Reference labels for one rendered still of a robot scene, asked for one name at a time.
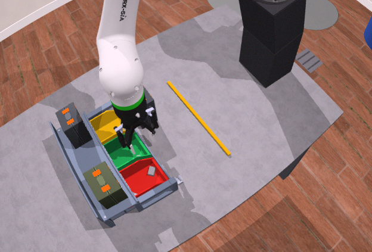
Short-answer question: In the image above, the grey bin rack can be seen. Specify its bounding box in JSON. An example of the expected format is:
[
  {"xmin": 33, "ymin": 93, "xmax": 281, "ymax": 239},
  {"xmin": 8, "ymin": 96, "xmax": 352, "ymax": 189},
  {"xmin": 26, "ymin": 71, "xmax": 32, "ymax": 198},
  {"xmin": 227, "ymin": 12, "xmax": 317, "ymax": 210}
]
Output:
[{"xmin": 49, "ymin": 101, "xmax": 183, "ymax": 228}]

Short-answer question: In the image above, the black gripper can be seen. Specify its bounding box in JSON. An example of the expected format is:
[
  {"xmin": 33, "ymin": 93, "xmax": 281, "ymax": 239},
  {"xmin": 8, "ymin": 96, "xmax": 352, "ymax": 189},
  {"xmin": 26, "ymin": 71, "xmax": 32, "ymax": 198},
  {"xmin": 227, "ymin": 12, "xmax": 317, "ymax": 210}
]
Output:
[{"xmin": 113, "ymin": 106, "xmax": 159, "ymax": 155}]

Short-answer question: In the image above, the red open bin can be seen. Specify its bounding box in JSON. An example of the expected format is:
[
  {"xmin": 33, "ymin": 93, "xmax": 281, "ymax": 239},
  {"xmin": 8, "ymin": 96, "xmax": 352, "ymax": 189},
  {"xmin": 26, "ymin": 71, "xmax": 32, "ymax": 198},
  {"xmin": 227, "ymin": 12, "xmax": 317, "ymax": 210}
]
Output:
[{"xmin": 119, "ymin": 157, "xmax": 169, "ymax": 198}]

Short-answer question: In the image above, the yellow open bin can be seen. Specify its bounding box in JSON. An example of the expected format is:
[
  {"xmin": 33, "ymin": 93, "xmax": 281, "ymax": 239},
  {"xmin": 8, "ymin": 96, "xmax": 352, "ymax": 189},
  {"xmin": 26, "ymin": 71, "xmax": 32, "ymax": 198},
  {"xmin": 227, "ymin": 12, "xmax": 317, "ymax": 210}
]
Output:
[{"xmin": 90, "ymin": 110, "xmax": 121, "ymax": 145}]

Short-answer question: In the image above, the green bin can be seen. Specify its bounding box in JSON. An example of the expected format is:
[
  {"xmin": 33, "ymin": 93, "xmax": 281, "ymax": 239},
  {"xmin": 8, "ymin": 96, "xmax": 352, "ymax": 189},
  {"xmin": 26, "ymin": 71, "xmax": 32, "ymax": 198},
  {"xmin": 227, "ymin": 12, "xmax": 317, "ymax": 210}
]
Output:
[{"xmin": 103, "ymin": 132, "xmax": 152, "ymax": 171}]

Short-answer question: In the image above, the yellow long thin bar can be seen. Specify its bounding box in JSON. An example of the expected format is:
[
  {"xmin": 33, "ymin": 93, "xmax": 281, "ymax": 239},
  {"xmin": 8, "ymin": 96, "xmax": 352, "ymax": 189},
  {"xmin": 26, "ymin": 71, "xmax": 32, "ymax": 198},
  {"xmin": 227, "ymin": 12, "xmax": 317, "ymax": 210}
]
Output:
[{"xmin": 167, "ymin": 81, "xmax": 231, "ymax": 156}]

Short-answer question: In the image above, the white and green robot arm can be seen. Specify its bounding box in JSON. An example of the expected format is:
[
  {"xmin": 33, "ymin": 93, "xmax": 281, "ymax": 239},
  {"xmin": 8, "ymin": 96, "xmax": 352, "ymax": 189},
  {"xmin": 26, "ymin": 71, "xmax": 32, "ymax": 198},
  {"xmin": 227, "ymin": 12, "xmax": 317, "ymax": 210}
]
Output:
[{"xmin": 97, "ymin": 0, "xmax": 147, "ymax": 121}]

